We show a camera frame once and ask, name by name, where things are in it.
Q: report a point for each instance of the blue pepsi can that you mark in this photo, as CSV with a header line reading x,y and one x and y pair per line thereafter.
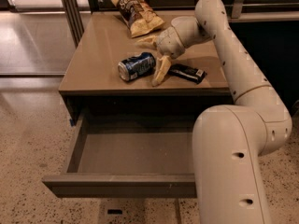
x,y
136,66

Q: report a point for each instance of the open top drawer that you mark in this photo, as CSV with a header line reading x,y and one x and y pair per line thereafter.
x,y
135,156

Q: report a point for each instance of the chip bag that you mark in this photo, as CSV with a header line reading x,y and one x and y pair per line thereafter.
x,y
138,15

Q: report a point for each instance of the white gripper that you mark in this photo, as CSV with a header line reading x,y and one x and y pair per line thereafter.
x,y
168,42

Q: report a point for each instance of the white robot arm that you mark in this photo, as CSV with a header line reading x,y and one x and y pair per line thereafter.
x,y
227,140

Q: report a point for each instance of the metal railing frame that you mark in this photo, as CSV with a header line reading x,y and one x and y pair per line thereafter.
x,y
74,13

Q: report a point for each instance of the floor outlet plate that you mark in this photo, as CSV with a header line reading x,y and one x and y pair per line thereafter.
x,y
114,212

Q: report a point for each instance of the black snack bar wrapper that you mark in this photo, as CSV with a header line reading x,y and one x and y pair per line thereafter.
x,y
189,73

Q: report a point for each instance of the brown drawer cabinet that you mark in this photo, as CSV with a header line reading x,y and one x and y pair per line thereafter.
x,y
110,74

